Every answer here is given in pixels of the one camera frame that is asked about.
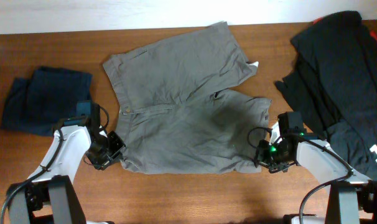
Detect grey shorts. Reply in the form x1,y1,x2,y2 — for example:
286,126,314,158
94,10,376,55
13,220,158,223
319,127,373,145
103,22,271,174

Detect black clothes pile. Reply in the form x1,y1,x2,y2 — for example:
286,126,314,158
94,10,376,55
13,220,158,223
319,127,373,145
275,11,377,180

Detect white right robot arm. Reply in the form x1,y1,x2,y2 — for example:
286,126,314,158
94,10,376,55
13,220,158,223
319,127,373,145
254,112,377,224

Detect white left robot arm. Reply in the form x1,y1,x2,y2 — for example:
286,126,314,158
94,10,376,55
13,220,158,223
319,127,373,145
0,101,126,223

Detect folded navy blue garment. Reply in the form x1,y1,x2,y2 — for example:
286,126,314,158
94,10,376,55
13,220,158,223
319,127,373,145
1,67,93,136

